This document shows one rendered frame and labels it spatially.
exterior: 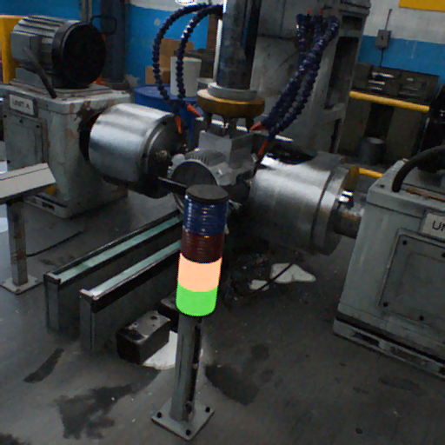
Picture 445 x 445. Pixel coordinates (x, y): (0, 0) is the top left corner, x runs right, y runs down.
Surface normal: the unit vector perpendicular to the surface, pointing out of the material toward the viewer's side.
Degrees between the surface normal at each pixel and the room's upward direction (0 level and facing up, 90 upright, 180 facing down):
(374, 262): 90
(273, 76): 90
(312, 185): 54
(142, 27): 90
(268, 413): 0
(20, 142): 90
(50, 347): 0
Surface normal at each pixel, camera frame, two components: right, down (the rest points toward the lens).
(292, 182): -0.35, -0.28
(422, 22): -0.55, 0.29
